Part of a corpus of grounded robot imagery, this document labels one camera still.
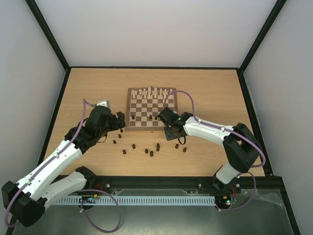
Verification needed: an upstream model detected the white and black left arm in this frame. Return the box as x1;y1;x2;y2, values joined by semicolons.
1;105;125;227

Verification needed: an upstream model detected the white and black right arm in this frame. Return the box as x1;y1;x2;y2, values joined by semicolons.
158;108;262;192

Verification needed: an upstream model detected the wooden folding chess board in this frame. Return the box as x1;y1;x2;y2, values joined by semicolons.
125;87;178;131

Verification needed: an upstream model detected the left electronics board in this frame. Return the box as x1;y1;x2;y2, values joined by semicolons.
78;194;101;204

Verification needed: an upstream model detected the electronics board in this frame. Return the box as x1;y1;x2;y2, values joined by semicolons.
217;194;238;205
78;194;101;204

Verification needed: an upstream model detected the right electronics board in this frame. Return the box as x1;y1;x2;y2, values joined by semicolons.
217;194;238;205

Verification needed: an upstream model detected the black aluminium frame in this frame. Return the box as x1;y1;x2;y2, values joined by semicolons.
4;0;301;235

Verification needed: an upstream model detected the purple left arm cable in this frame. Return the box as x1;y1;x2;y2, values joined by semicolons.
4;98;122;232

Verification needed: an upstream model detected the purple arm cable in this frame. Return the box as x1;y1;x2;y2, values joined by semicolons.
163;90;267;212
4;98;122;232

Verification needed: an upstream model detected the light blue slotted cable duct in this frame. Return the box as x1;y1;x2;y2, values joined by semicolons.
54;195;216;206

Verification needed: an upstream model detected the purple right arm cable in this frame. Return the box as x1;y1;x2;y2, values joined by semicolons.
163;90;267;212

